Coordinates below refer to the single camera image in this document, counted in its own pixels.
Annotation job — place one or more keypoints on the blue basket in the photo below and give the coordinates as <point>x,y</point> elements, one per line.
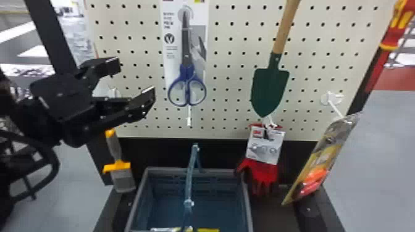
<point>214,207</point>

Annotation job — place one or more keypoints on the white pegboard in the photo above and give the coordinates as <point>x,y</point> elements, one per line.
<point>311,64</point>

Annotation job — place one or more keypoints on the red gloves on grey card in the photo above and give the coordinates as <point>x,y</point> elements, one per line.
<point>259,171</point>

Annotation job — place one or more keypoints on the red and yellow hand tool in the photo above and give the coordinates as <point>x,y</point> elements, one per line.
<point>390,35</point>

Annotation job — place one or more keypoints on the orange tool on yellow card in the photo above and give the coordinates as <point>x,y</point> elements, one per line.
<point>319,168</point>

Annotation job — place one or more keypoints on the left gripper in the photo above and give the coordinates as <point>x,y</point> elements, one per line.
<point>65,100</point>

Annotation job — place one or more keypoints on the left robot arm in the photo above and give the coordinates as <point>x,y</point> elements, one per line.
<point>22,123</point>

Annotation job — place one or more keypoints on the blue scissors on white card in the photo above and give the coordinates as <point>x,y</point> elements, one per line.
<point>187,77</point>

